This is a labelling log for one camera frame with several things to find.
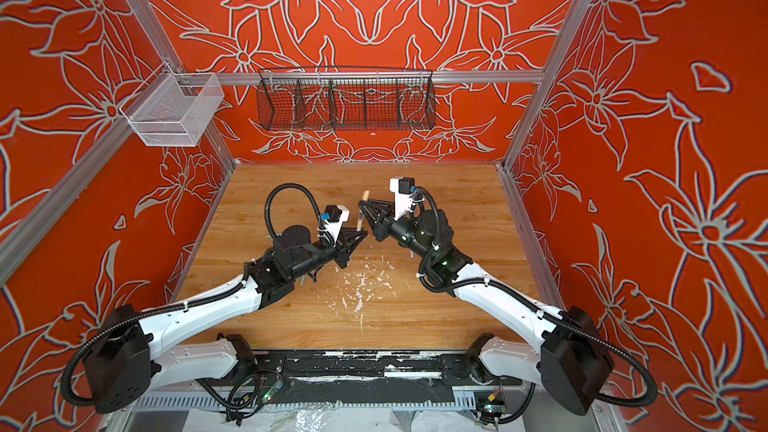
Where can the black wire basket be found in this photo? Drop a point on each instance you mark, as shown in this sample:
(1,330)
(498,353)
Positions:
(352,99)

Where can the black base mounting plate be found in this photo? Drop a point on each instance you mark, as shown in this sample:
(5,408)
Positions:
(448,367)

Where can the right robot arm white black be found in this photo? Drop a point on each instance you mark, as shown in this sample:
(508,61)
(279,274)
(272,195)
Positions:
(570,360)

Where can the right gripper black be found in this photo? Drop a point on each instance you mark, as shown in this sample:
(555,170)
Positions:
(384,215)

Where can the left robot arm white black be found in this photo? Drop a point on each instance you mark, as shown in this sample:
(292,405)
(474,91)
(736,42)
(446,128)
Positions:
(117,365)

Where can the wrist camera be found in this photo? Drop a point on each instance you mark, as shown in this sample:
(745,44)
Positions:
(332,220)
(403,190)

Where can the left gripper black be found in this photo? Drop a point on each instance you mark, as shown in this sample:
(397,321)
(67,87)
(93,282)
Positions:
(343,248)

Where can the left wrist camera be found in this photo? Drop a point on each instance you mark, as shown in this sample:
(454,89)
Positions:
(332,220)

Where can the clear plastic bin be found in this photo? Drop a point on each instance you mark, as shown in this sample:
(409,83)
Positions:
(173,110)

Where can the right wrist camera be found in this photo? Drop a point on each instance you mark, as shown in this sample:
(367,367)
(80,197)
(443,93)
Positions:
(403,190)

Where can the grey cable duct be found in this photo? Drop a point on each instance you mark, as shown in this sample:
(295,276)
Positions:
(185,401)

